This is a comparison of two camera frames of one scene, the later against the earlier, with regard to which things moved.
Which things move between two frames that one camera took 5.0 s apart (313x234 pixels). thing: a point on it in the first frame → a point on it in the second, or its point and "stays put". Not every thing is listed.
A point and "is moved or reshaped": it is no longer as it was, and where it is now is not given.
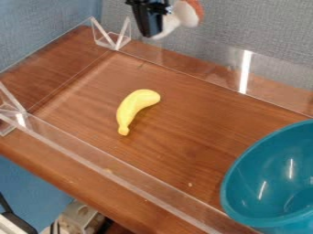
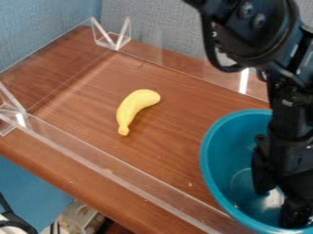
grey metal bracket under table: x=80 y=219 stays put
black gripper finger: x=149 y=13 → x=265 y=178
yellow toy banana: x=135 y=101 stays put
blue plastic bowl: x=266 y=187 is moved or reshaped
